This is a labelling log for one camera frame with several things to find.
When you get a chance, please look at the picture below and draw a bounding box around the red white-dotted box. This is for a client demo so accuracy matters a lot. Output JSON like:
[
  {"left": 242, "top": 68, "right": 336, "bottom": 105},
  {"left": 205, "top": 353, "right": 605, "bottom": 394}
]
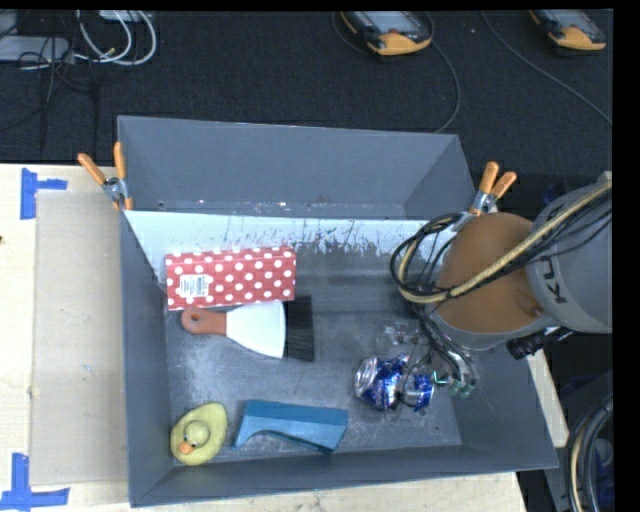
[{"left": 164, "top": 245, "right": 298, "bottom": 312}]

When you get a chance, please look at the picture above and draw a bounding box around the grey metal bin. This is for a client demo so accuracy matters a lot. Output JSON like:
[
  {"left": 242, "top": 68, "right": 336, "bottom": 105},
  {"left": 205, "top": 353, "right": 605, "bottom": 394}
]
[{"left": 115, "top": 114, "right": 560, "bottom": 509}]

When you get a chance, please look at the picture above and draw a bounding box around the pale flat board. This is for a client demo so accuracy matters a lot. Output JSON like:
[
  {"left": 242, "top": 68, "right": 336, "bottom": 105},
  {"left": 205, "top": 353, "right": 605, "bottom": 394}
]
[{"left": 28, "top": 188, "right": 129, "bottom": 487}]

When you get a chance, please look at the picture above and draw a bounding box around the blue curved block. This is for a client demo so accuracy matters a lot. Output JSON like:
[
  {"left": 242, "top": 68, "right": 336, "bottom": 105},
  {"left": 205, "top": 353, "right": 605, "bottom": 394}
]
[{"left": 232, "top": 399, "right": 350, "bottom": 455}]

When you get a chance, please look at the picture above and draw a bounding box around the crushed blue can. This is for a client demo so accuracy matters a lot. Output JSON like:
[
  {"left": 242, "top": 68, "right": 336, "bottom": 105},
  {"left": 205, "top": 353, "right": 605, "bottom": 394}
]
[{"left": 353, "top": 353, "right": 437, "bottom": 413}]

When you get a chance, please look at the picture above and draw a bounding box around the orange-handled white brush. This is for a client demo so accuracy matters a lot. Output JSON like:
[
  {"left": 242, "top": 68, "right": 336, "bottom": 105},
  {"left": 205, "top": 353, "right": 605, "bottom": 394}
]
[{"left": 180, "top": 294, "right": 316, "bottom": 363}]

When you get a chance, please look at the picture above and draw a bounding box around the yellow toy duck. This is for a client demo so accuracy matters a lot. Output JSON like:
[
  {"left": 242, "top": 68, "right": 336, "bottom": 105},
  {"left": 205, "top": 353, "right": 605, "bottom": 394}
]
[{"left": 169, "top": 402, "right": 229, "bottom": 467}]

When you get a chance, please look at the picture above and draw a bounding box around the black cylinder on white bracket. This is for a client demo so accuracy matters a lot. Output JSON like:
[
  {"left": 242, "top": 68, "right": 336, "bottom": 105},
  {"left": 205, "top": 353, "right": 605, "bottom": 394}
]
[{"left": 505, "top": 325, "right": 576, "bottom": 362}]

